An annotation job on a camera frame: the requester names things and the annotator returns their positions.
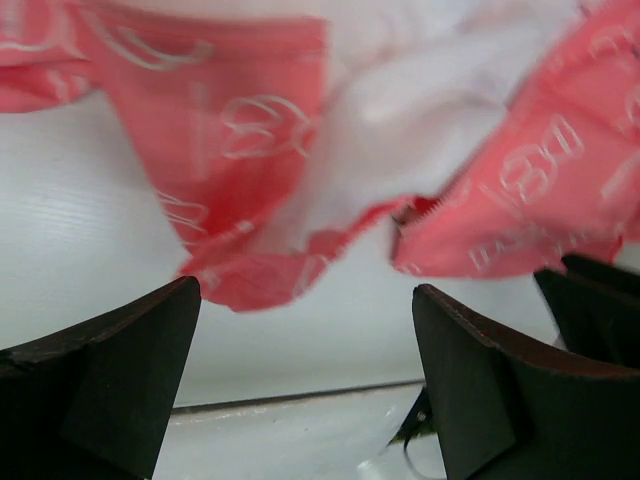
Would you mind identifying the pink hooded jacket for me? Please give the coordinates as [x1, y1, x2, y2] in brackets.
[1, 1, 639, 312]

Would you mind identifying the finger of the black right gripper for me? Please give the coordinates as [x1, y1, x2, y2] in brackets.
[534, 254, 639, 369]

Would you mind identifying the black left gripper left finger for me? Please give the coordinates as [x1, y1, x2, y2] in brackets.
[1, 277, 201, 479]

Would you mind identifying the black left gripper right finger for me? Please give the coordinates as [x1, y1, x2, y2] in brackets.
[412, 284, 639, 479]

